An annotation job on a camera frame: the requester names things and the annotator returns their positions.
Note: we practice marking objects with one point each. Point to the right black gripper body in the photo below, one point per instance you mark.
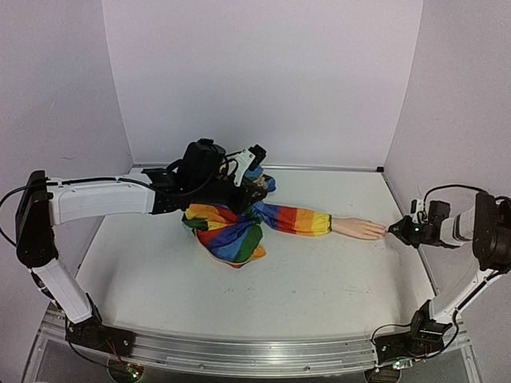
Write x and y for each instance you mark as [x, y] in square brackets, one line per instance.
[405, 232]

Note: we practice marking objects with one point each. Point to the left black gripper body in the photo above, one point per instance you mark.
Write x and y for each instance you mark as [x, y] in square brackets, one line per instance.
[211, 195]

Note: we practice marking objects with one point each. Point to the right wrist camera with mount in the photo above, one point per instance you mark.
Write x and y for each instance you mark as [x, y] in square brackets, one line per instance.
[418, 211]

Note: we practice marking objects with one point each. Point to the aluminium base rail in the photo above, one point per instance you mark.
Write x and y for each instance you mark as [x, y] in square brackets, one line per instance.
[230, 358]

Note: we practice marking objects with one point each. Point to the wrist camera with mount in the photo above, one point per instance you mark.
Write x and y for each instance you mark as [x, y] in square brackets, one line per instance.
[418, 211]
[247, 160]

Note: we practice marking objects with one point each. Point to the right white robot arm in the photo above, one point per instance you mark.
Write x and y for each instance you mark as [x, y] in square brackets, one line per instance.
[486, 228]

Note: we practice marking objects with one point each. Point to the small nail polish bottle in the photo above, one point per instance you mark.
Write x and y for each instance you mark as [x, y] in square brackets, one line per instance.
[261, 183]

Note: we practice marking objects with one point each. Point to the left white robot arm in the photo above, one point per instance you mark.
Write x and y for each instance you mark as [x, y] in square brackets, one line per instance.
[205, 175]

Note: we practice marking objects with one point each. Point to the rainbow striped cloth garment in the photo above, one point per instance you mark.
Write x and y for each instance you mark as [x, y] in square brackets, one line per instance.
[235, 239]

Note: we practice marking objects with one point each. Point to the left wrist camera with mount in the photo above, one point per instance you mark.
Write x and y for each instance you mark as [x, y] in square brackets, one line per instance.
[247, 160]

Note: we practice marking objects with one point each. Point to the mannequin hand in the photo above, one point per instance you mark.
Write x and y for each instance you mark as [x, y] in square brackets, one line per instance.
[358, 228]

